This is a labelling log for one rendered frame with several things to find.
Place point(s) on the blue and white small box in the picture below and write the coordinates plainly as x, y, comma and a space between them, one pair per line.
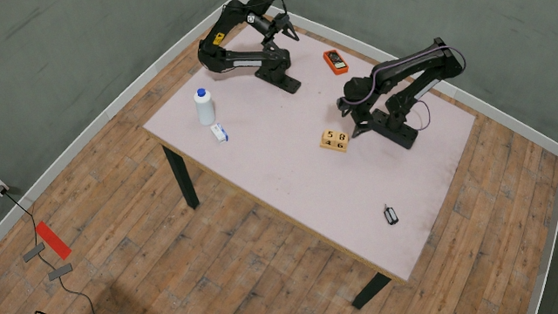
219, 133

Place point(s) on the orange digital multimeter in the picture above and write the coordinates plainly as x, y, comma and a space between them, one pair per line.
335, 62

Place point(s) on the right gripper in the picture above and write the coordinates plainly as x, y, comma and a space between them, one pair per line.
268, 28

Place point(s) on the white bottle with blue cap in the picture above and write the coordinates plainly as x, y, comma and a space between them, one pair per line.
204, 107

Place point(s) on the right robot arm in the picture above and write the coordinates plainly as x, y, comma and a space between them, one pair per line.
272, 67

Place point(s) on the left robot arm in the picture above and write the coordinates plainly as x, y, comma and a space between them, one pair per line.
400, 104

